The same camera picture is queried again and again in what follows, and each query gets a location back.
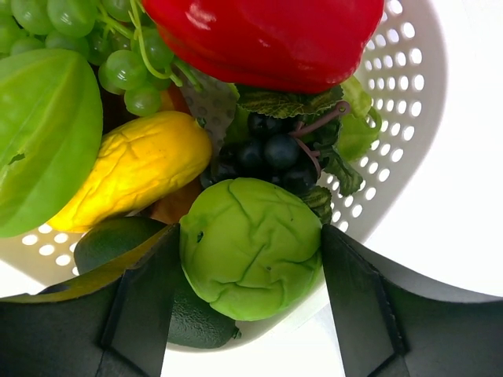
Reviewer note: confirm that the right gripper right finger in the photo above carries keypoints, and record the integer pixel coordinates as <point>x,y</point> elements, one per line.
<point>393,321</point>

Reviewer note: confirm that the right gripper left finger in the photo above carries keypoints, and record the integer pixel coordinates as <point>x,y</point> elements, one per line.
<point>112,321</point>

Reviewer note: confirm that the dark green avocado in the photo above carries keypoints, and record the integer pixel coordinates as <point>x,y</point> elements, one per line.
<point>193,322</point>

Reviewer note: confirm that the red bell pepper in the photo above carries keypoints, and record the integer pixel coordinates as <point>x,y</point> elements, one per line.
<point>293,46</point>

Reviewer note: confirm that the yellow squash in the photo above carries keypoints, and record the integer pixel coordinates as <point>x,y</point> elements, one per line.
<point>137,164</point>

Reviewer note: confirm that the white perforated plastic basket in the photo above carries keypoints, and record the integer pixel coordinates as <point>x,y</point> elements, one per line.
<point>404,71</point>

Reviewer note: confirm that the green grapes bunch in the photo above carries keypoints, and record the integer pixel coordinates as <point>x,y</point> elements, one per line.
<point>117,37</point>

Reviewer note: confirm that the dark purple grapes bunch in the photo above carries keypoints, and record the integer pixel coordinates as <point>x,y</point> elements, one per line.
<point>291,152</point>

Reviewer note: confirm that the green star fruit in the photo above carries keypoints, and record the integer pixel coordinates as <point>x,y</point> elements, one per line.
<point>51,127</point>

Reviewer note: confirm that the light green cabbage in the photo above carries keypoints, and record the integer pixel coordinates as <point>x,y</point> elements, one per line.
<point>250,249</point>

